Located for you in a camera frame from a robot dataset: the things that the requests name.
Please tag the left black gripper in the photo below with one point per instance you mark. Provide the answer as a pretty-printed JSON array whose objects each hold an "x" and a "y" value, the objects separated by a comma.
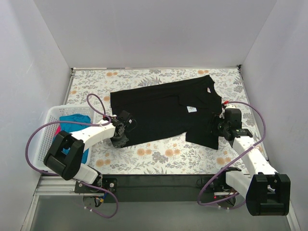
[{"x": 121, "y": 141}]

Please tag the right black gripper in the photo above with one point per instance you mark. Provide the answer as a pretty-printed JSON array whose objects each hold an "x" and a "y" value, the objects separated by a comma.
[{"x": 215, "y": 125}]

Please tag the black t shirt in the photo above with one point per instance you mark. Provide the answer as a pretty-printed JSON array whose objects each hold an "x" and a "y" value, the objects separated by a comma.
[{"x": 167, "y": 110}]

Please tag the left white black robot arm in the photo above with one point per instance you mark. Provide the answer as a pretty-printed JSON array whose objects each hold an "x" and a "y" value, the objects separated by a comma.
[{"x": 64, "y": 156}]

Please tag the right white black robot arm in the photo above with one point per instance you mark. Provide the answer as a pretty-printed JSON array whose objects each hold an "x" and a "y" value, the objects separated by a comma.
[{"x": 266, "y": 191}]

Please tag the floral tablecloth mat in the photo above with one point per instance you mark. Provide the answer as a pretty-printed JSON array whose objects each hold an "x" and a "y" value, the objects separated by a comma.
[{"x": 169, "y": 156}]

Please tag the blue t shirt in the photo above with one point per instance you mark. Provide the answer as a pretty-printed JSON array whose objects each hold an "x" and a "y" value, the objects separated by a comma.
[{"x": 68, "y": 127}]

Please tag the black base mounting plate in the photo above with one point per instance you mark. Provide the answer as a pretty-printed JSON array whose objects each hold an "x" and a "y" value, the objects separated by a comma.
[{"x": 216, "y": 190}]

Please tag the pink t shirt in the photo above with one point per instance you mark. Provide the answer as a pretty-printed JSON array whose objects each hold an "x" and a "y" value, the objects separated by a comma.
[{"x": 58, "y": 130}]

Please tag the white plastic laundry basket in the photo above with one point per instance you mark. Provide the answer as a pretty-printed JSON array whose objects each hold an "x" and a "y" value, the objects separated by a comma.
[{"x": 46, "y": 134}]

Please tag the aluminium frame rail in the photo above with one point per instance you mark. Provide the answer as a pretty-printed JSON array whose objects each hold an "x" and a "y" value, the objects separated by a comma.
[{"x": 55, "y": 185}]

